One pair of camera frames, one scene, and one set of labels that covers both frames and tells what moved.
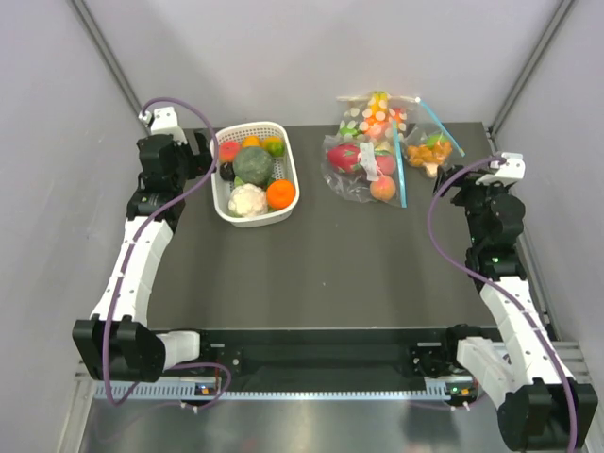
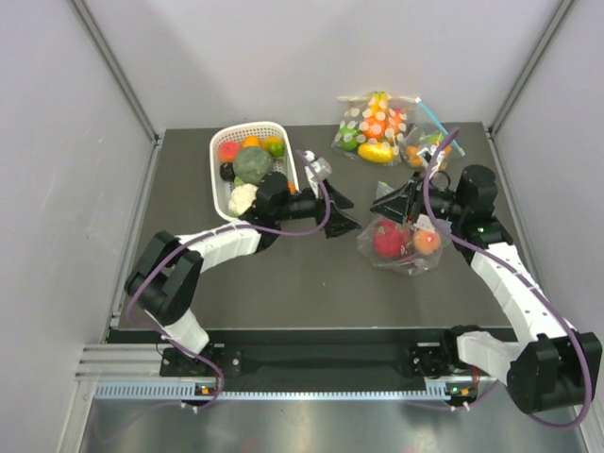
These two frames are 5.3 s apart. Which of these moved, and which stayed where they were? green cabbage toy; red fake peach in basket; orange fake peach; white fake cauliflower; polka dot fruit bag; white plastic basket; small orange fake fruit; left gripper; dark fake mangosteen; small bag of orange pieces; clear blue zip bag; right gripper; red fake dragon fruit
Moved: clear blue zip bag; right gripper; red fake dragon fruit; orange fake peach; left gripper
Stayed: white fake cauliflower; red fake peach in basket; small orange fake fruit; white plastic basket; dark fake mangosteen; green cabbage toy; polka dot fruit bag; small bag of orange pieces
